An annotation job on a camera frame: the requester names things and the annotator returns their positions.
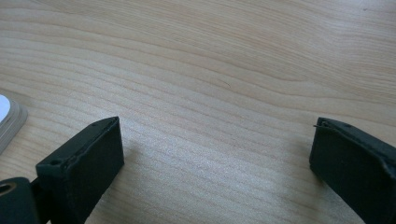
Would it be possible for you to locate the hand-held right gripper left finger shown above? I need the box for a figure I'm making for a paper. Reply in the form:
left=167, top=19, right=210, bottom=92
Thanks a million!
left=35, top=116, right=126, bottom=224

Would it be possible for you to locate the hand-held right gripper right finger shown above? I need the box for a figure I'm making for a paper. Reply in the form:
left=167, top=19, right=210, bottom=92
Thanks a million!
left=308, top=116, right=396, bottom=224

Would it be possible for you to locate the blue book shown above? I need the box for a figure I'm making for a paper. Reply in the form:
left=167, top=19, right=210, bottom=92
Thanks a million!
left=0, top=93, right=29, bottom=156

